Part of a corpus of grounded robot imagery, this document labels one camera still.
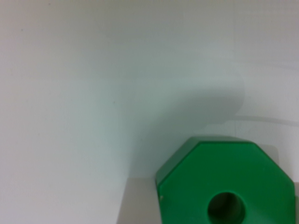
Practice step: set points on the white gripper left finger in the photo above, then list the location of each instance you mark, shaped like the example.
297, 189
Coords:
139, 203

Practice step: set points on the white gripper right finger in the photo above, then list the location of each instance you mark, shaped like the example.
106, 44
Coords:
296, 184

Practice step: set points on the green octagonal block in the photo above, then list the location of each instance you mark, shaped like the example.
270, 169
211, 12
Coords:
211, 180

